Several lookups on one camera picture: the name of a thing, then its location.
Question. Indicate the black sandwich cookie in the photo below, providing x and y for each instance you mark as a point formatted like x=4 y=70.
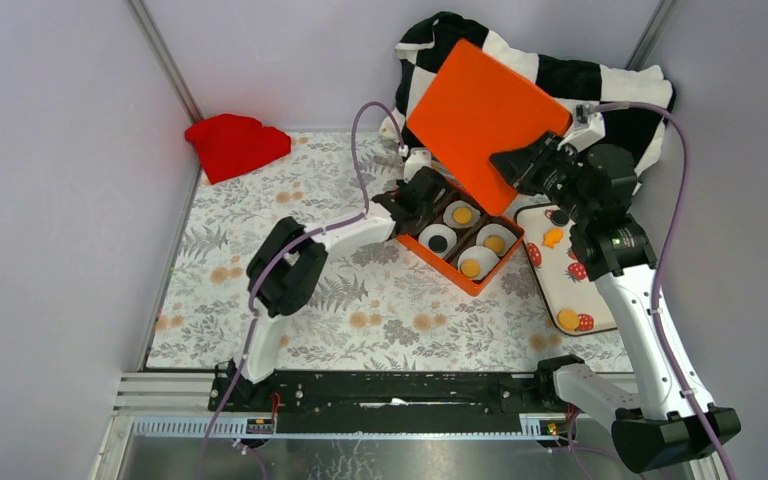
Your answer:
x=559 y=218
x=438 y=244

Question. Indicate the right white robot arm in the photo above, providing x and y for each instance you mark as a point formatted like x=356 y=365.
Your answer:
x=671 y=418

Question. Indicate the white strawberry tray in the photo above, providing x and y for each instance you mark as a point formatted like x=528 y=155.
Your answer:
x=562 y=278

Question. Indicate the floral table mat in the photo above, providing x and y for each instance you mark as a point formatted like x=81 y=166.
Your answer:
x=380 y=308

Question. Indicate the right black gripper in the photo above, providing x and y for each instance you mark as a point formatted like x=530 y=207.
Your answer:
x=514 y=164

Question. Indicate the round yellow biscuit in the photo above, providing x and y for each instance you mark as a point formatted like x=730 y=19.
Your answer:
x=496 y=244
x=471 y=268
x=462 y=215
x=568 y=320

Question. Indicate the white paper cup liner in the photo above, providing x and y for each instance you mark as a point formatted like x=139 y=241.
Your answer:
x=438 y=229
x=500 y=230
x=487 y=258
x=447 y=219

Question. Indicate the black sandwich cookie top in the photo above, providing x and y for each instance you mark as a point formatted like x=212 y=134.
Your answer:
x=559 y=218

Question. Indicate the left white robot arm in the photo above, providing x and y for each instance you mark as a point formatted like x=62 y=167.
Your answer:
x=284 y=272

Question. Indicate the red cloth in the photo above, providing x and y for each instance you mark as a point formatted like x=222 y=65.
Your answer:
x=229 y=145

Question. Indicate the orange box lid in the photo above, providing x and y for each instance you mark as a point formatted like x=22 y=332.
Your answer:
x=475 y=107

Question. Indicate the black sandwich cookie middle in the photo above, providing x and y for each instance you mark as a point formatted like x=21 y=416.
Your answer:
x=438 y=244

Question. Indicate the black white checkered blanket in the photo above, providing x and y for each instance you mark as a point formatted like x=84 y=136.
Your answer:
x=424 y=47

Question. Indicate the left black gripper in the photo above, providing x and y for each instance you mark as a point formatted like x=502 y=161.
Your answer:
x=424 y=211

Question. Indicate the orange compartment cookie box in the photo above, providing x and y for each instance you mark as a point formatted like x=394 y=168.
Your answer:
x=463 y=242

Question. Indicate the orange fish cookie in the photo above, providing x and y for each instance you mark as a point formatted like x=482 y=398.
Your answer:
x=553 y=237

